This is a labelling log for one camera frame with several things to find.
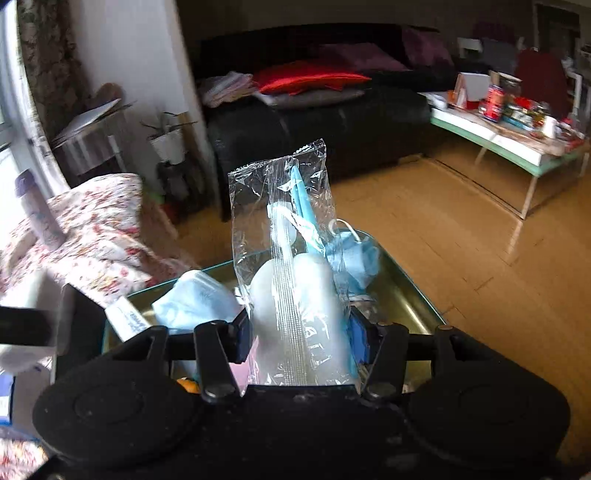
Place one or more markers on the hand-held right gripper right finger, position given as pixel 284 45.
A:
pixel 358 337

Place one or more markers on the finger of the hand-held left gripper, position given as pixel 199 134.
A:
pixel 27 325

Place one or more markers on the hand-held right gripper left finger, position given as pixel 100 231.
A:
pixel 242 337

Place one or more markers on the teal metal tin box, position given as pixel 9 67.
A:
pixel 406 304

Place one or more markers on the blue face mask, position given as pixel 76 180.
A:
pixel 358 258
pixel 198 297

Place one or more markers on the orange plush toy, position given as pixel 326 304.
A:
pixel 189 385

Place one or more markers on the plastic face mask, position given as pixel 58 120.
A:
pixel 295 258

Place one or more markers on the black rectangular box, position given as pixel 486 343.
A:
pixel 81 323

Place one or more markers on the blue tissue pack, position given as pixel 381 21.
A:
pixel 5 399

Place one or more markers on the purple thermos bottle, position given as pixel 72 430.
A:
pixel 39 210

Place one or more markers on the floral blanket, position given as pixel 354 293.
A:
pixel 101 221

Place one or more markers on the dark plant stand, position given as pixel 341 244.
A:
pixel 175 182

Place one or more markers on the small side table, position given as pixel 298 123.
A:
pixel 87 134

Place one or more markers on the black sofa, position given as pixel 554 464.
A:
pixel 323 134

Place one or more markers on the grey cushion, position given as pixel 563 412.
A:
pixel 318 98

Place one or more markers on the white coffee table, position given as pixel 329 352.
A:
pixel 508 143

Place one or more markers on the pink folded cloth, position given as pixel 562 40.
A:
pixel 228 87

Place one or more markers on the red cushion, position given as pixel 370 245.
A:
pixel 309 76

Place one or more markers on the patterned curtain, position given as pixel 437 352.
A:
pixel 51 60

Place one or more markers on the red can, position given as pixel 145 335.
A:
pixel 493 104

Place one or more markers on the white house-shaped box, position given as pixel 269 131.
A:
pixel 471 90

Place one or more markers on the purple cushion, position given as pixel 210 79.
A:
pixel 427 46
pixel 364 57

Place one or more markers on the white cup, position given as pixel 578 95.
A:
pixel 549 127

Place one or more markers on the glass jar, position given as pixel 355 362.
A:
pixel 510 85

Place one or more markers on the white chair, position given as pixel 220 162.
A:
pixel 470 46

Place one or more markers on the red chair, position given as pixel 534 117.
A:
pixel 540 78

